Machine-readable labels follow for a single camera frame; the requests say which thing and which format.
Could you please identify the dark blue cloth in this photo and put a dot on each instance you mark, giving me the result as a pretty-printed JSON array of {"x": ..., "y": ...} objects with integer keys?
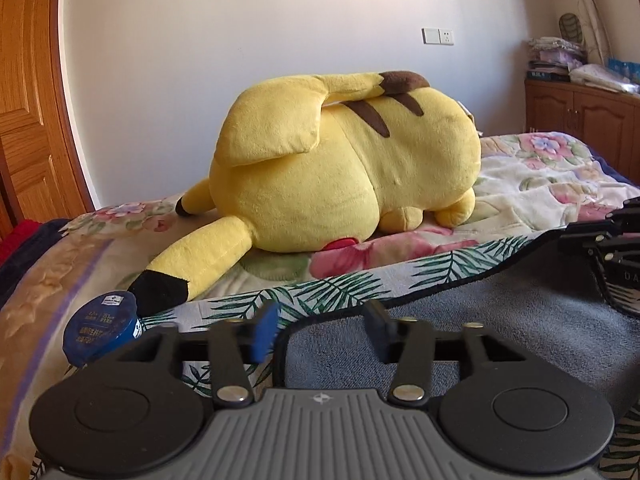
[{"x": 30, "y": 260}]

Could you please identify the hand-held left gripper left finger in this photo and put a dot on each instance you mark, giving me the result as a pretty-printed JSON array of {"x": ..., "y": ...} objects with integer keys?
[{"x": 265, "y": 332}]

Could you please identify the red cloth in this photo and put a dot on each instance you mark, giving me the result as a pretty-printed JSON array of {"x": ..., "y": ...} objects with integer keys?
[{"x": 17, "y": 239}]

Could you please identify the wooden door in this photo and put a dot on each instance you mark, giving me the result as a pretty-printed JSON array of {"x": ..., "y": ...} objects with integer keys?
[{"x": 27, "y": 110}]

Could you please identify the stack of folded clothes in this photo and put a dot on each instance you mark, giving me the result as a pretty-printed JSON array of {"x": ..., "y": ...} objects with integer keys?
[{"x": 556, "y": 52}]

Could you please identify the dark blue box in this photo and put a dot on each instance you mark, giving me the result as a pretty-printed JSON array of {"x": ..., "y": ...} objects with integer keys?
[{"x": 547, "y": 76}]

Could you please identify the yellow plush toy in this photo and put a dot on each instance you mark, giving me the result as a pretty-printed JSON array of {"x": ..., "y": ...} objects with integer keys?
[{"x": 330, "y": 170}]

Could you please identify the blue round tub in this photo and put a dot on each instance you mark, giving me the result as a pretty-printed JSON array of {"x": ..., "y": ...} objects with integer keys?
[{"x": 100, "y": 332}]

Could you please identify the white wall socket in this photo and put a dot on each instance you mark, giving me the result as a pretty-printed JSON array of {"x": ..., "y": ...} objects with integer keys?
[{"x": 437, "y": 36}]

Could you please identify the grey towel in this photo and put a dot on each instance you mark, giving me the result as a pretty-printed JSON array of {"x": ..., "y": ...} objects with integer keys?
[{"x": 500, "y": 310}]

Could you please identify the dark blue bed sheet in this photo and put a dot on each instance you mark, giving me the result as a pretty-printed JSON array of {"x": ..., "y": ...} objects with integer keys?
[{"x": 612, "y": 170}]

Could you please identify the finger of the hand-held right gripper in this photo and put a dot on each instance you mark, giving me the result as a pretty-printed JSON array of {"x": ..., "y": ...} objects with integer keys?
[{"x": 585, "y": 242}]

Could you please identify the wooden cabinet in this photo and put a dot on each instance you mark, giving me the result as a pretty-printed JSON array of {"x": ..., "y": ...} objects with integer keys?
[{"x": 580, "y": 115}]

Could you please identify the leaf print cloth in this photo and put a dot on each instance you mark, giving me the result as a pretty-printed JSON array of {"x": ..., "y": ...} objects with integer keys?
[{"x": 325, "y": 292}]

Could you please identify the white plastic bag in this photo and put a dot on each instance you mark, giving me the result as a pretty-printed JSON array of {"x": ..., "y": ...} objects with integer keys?
[{"x": 602, "y": 77}]

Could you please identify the light blue packet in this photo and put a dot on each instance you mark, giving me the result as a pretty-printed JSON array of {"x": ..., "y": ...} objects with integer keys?
[{"x": 624, "y": 67}]

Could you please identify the floral quilt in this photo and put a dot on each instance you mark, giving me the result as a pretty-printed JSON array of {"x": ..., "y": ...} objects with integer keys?
[{"x": 60, "y": 285}]

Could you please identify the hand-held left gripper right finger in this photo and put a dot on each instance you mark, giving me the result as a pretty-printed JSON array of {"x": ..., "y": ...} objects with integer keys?
[{"x": 382, "y": 335}]

